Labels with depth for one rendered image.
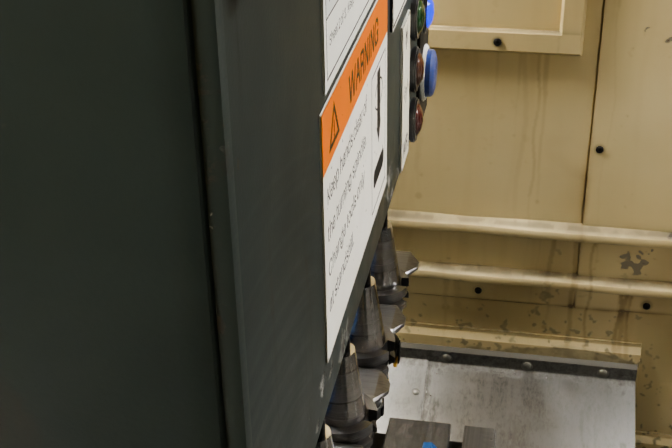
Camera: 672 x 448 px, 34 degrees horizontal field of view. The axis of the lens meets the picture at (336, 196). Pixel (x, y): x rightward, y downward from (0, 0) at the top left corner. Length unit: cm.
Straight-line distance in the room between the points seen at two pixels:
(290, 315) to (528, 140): 116
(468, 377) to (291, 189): 134
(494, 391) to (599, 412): 15
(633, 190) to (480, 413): 39
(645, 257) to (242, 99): 133
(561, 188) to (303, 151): 118
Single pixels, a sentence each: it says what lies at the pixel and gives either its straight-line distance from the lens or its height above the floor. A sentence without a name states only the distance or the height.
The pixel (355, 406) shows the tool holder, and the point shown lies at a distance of 98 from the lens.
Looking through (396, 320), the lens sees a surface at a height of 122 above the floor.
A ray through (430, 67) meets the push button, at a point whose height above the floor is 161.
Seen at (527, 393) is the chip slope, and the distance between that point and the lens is 167.
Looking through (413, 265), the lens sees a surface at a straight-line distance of 122.
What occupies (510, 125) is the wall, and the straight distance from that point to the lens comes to 149.
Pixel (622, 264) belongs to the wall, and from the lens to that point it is 159.
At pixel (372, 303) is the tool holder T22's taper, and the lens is 105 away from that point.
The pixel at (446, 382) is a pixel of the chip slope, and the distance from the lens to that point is 167.
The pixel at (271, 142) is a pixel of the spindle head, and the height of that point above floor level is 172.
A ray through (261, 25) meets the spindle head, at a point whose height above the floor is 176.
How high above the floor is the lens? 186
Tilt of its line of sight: 28 degrees down
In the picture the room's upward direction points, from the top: 1 degrees counter-clockwise
